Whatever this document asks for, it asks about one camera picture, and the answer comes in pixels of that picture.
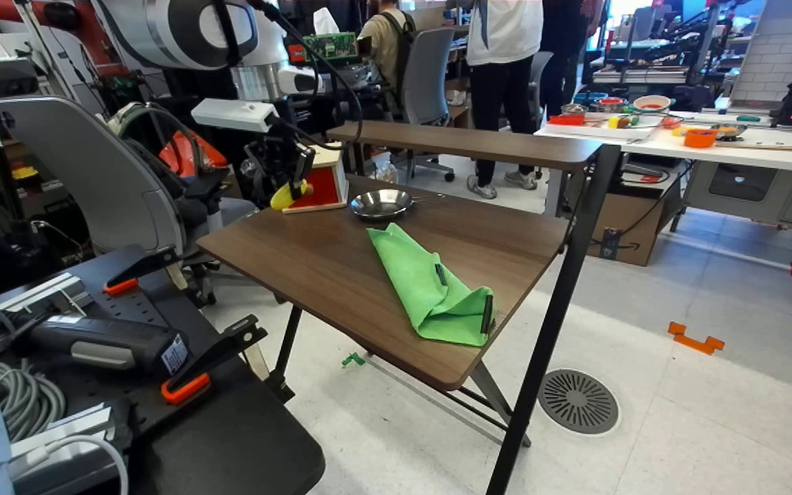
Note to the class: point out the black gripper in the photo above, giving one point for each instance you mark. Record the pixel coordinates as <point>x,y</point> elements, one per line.
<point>273,154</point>

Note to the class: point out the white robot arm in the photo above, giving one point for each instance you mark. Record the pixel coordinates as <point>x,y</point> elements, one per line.
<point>185,35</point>

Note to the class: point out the red wooden box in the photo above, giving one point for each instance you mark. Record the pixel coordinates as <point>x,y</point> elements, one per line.
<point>328,181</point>

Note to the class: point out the metal bowl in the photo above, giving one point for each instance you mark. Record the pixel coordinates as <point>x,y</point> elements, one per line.
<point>380,200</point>

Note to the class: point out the orange and black backpack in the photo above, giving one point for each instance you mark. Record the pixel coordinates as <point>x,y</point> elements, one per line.
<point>189,154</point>

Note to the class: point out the green box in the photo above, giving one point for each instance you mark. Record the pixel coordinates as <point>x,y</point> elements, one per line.
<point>332,45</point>

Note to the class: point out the seated person with backpack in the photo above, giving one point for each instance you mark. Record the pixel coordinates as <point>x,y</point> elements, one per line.
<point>386,42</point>

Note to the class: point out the grey office chair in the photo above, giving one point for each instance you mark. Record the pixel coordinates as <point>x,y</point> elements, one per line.
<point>426,78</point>

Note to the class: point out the green cloth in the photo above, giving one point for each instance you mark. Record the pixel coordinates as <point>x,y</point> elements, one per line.
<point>424,290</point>

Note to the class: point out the brown desk with shelf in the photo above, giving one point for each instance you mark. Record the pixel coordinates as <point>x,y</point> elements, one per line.
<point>468,249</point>

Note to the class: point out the black handheld device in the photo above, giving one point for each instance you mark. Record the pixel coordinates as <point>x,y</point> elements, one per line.
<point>110,343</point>

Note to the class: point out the person in white shirt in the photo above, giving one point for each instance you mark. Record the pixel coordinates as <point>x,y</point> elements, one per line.
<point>503,55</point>

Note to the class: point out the black base platform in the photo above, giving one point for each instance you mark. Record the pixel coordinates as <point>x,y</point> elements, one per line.
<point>220,440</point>

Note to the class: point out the red tray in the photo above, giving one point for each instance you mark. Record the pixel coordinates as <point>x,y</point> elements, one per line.
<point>567,119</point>

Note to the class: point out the cardboard box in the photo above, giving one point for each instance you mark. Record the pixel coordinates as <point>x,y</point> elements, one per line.
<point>624,229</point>

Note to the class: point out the round floor drain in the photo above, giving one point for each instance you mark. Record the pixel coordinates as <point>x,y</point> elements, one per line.
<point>578,401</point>

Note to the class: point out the white bowl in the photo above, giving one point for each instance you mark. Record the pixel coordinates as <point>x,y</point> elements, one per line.
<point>653,103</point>

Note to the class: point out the orange container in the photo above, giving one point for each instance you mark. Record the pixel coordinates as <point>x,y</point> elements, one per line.
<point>699,139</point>

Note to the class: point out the orange floor marker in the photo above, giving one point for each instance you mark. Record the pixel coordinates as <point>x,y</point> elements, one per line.
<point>693,339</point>

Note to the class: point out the white work table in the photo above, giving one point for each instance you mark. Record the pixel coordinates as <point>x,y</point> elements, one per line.
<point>743,151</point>

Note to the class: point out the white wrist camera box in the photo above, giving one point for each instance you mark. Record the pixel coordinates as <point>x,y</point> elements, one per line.
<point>235,114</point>

